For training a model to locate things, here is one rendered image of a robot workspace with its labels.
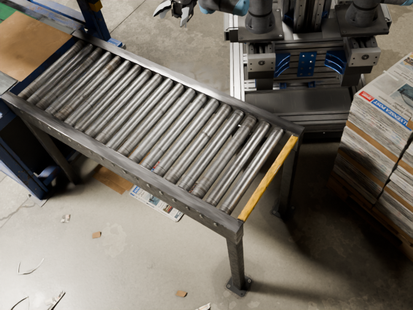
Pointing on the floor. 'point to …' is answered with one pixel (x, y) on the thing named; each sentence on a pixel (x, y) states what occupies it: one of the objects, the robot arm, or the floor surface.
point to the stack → (400, 103)
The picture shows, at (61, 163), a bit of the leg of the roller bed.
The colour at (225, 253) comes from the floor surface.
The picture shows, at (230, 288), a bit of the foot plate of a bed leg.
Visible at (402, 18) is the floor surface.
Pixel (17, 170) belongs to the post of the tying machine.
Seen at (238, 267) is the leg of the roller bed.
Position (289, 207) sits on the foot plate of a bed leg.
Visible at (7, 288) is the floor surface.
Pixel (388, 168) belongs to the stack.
